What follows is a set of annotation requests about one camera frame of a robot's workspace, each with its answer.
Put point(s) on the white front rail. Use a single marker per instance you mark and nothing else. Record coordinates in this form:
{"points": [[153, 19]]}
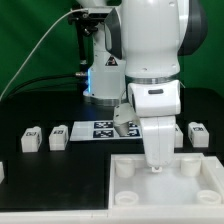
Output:
{"points": [[55, 217]]}

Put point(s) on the white marker plate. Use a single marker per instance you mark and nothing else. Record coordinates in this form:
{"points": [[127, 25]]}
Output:
{"points": [[101, 130]]}

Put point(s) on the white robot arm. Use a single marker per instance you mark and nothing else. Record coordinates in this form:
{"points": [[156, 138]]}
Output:
{"points": [[135, 68]]}

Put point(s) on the black camera on mount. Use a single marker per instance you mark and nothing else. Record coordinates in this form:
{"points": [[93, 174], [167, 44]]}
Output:
{"points": [[96, 14]]}

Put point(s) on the white block left edge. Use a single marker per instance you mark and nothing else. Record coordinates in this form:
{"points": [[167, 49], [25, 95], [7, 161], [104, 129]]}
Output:
{"points": [[1, 172]]}

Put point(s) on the white square tabletop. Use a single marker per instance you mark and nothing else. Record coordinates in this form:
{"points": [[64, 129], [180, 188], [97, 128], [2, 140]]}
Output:
{"points": [[191, 186]]}

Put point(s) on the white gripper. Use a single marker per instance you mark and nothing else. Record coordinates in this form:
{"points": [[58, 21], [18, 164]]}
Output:
{"points": [[158, 134]]}

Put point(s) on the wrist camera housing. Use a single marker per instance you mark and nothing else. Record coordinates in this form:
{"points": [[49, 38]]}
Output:
{"points": [[123, 115]]}

